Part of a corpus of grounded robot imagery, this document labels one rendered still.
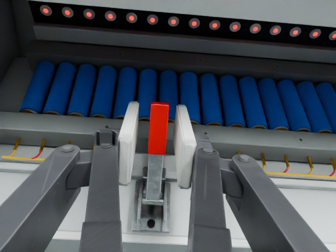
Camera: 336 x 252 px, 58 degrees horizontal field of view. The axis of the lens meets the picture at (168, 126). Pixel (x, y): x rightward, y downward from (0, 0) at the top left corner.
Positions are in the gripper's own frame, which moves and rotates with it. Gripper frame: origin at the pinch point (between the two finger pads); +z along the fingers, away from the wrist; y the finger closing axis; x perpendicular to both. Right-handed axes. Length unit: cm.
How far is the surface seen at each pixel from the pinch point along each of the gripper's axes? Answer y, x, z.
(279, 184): 10.5, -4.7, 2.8
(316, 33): 15.5, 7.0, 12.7
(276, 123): 10.9, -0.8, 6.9
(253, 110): 9.0, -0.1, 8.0
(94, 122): -5.1, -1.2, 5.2
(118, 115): -3.3, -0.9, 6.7
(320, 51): 16.7, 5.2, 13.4
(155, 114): -0.2, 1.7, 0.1
